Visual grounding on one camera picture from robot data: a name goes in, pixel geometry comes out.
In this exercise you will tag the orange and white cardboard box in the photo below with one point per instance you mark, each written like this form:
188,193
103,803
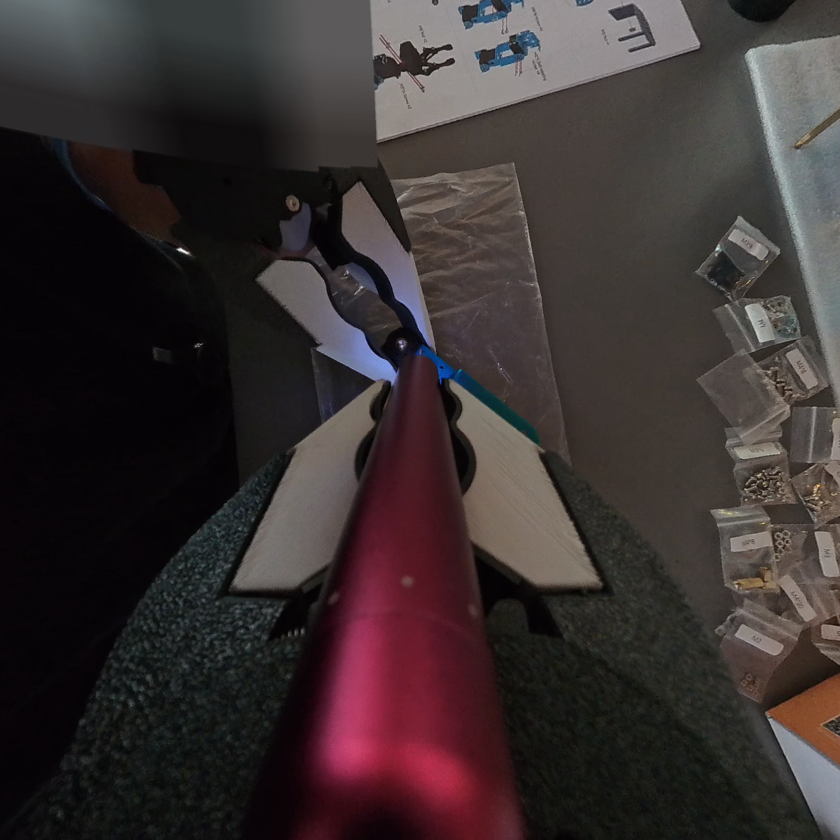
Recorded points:
814,774

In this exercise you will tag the blue metal servo bracket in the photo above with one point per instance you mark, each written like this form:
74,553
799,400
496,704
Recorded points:
505,410

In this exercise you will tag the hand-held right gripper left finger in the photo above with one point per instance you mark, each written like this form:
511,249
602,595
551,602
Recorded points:
295,525

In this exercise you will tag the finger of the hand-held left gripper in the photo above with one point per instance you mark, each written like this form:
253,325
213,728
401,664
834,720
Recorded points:
384,236
295,289

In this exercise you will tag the black cylindrical bit holder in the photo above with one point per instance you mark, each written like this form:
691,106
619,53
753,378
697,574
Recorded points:
761,8

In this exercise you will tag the person's left forearm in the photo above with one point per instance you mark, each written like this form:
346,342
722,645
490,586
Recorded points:
111,170

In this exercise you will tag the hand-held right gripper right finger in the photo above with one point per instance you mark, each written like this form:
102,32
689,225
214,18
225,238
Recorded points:
525,518

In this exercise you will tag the pile of small screw bags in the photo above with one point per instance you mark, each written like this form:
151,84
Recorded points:
761,472

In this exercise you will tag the white instruction booklet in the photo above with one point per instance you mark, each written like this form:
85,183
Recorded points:
590,72

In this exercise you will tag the grey desk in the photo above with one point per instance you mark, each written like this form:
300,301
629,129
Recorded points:
623,328

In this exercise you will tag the clear plastic bag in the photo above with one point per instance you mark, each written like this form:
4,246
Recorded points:
472,275

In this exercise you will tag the white foam sheet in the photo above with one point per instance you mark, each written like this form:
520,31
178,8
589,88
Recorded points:
800,164

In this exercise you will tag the person's black clothing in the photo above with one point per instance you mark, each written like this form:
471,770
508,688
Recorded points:
98,426

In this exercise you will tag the red electric screwdriver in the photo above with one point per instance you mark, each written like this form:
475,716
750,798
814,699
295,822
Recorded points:
394,656

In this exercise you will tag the black servo motor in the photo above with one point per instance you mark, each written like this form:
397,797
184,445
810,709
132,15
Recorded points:
400,351

